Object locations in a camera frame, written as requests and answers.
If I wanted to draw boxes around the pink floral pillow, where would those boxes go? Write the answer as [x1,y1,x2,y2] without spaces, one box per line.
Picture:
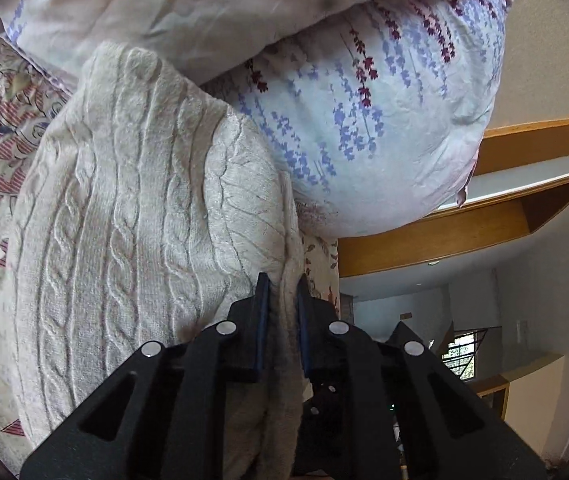
[0,0,523,86]

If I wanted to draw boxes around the blue lavender print pillow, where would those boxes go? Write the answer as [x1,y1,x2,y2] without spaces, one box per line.
[205,0,513,238]

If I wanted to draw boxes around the window with grille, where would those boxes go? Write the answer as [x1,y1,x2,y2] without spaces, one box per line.
[442,327,503,382]

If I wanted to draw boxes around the beige cable knit sweater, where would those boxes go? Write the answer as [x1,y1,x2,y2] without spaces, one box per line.
[7,42,303,479]

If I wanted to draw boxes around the wooden headboard frame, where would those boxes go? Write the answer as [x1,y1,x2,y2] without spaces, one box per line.
[339,118,569,278]

